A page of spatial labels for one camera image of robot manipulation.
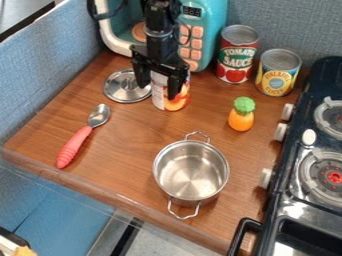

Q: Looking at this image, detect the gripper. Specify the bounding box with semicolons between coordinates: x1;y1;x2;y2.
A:
128;32;192;102

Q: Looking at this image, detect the peach can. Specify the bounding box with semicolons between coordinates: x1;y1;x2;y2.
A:
149;69;193;113

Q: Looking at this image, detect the tomato sauce can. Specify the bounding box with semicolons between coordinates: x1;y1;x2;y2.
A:
215;24;262;85

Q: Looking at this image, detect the orange toy with green top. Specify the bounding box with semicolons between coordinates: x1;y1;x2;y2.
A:
227;96;258;133

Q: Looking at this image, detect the yellow pineapple can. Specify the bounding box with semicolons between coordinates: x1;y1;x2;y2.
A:
253;48;304;98

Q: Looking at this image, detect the silver lid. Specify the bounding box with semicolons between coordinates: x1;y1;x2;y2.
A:
101;67;154;104

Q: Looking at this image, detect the toy microwave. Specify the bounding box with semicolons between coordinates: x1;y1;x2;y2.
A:
92;0;230;73

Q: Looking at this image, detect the silver pot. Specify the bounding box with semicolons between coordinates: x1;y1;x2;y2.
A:
150;130;233;221

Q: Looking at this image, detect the toy stove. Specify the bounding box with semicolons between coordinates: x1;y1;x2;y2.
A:
225;55;342;256

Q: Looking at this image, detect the red handled spoon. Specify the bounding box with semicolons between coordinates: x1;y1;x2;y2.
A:
54;103;113;170

